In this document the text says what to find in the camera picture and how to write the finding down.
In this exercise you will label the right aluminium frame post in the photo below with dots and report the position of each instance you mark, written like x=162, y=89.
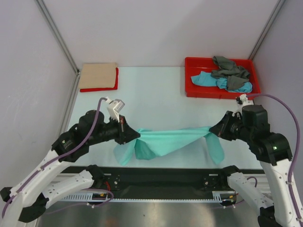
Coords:
x=267, y=27

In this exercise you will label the grey t shirt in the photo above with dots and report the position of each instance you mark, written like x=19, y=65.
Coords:
x=236, y=76

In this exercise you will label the aluminium frame post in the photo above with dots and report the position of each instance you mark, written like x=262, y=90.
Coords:
x=267, y=27
x=56, y=33

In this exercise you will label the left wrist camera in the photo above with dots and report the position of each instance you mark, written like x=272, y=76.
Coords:
x=114, y=107

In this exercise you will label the folded red t shirt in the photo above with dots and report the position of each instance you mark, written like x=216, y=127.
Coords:
x=96, y=89

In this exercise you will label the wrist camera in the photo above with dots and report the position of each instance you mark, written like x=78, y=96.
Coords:
x=242, y=101
x=114, y=107

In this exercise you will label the folded beige t shirt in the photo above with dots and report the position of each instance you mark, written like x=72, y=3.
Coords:
x=98, y=75

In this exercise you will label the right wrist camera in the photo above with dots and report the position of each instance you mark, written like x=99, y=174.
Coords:
x=242, y=101

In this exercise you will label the mint green t shirt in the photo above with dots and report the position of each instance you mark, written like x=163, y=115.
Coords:
x=152, y=144

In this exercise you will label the blue t shirt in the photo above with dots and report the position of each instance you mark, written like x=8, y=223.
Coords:
x=204, y=79

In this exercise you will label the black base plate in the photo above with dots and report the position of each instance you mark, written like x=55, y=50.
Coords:
x=163, y=184

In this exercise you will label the red plastic bin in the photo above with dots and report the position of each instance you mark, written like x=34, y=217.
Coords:
x=195, y=65

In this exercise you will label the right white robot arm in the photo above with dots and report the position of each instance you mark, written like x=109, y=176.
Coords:
x=272, y=150

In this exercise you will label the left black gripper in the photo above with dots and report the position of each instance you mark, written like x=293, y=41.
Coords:
x=129, y=134

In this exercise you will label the right white cable duct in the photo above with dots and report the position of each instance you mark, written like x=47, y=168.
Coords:
x=225, y=196

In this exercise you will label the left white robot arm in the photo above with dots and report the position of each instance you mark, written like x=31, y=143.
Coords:
x=30, y=199

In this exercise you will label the left aluminium frame post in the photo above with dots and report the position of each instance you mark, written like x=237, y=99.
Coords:
x=56, y=33

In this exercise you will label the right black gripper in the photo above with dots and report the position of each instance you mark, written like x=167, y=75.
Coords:
x=220, y=129

